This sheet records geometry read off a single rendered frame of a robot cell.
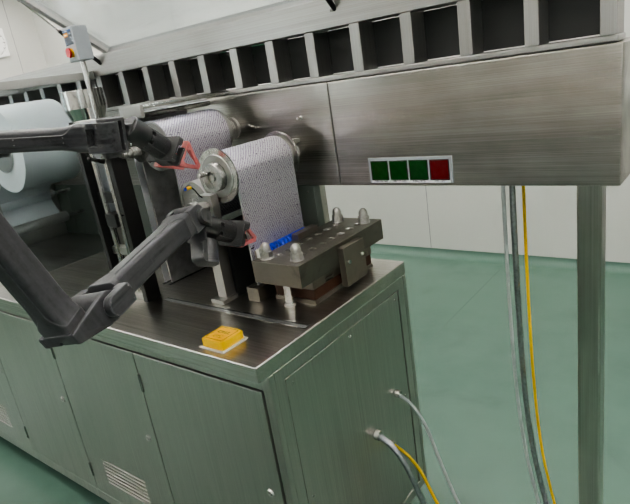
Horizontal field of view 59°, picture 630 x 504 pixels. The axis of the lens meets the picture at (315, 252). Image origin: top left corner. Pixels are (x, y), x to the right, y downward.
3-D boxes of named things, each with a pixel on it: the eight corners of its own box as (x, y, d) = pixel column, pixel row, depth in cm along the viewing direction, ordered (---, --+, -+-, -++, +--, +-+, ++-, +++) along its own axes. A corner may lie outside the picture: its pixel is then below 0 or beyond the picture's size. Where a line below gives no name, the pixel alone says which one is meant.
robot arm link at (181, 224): (104, 297, 96) (56, 305, 100) (119, 324, 98) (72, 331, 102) (207, 198, 132) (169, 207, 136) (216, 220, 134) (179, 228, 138)
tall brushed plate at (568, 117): (-12, 185, 309) (-30, 130, 300) (36, 173, 330) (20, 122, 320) (618, 188, 121) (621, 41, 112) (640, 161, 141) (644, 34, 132)
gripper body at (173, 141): (177, 163, 134) (153, 148, 129) (151, 164, 141) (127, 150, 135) (185, 139, 136) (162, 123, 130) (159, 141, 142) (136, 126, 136)
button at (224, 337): (203, 346, 133) (201, 337, 132) (224, 333, 138) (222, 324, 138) (223, 352, 129) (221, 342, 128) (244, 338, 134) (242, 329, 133)
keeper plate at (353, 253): (342, 286, 154) (336, 248, 150) (362, 272, 161) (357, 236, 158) (350, 287, 152) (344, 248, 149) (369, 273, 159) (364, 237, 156)
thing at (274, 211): (251, 260, 154) (238, 194, 148) (303, 233, 171) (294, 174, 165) (252, 260, 153) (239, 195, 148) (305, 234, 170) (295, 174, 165)
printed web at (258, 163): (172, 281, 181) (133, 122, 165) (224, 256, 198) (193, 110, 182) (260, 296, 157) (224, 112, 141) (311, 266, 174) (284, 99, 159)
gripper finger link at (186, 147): (201, 179, 140) (173, 161, 133) (182, 179, 145) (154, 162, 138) (209, 154, 142) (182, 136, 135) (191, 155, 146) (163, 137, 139)
